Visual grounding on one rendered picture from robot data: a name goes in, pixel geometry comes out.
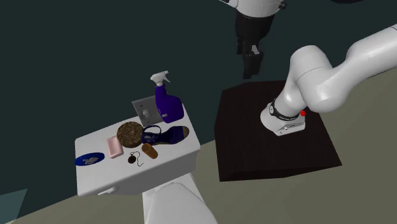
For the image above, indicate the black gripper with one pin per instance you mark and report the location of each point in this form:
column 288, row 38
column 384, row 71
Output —
column 252, row 28

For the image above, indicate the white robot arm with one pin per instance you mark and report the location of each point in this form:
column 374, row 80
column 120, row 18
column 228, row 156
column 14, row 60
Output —
column 322, row 83

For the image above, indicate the black robot stand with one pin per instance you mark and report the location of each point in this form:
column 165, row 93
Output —
column 248, row 145

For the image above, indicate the blue spray bottle white nozzle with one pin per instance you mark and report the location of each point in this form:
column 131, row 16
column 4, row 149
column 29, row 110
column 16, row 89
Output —
column 169, row 107

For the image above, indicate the blue sandal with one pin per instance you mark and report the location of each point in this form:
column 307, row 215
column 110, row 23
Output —
column 172, row 136

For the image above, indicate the brown cylinder cup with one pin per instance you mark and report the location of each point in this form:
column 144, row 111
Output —
column 150, row 151

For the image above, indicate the brown ornate round disc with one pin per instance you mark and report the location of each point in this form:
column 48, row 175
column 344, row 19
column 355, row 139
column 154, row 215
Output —
column 129, row 134

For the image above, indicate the pink soap bar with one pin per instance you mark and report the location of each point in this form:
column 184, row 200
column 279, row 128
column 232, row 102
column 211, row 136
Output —
column 114, row 146

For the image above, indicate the white toilet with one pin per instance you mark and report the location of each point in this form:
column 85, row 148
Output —
column 130, row 180

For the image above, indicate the blue plate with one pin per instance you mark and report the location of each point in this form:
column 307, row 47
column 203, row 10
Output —
column 81, row 160

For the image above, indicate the grey light switch plate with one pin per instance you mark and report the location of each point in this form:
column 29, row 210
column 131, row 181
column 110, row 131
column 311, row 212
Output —
column 143, row 108

